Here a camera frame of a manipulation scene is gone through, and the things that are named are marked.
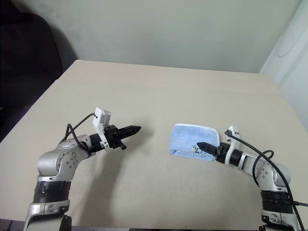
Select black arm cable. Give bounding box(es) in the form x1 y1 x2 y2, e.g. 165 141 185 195
224 130 308 231
64 112 97 155

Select white wall panel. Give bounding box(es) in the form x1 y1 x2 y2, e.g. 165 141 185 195
258 0 308 117

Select light blue towel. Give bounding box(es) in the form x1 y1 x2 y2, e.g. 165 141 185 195
167 123 220 163

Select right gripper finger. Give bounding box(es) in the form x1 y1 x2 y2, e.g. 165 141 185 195
195 141 220 155

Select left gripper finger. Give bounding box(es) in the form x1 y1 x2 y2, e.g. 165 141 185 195
117 125 141 134
118 128 141 141

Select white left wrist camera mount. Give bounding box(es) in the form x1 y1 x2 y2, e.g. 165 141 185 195
92 107 114 152

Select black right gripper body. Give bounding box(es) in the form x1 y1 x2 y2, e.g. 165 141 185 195
215 142 231 164

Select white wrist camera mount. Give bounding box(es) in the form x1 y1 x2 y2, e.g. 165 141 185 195
92 107 114 152
224 125 242 165

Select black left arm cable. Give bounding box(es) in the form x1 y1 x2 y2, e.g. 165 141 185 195
64 112 97 155

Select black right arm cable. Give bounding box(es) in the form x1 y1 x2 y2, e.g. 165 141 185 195
224 130 308 231

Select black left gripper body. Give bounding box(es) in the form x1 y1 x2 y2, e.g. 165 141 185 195
103 125 128 151

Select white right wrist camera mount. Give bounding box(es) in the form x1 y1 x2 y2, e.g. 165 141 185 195
224 125 242 165

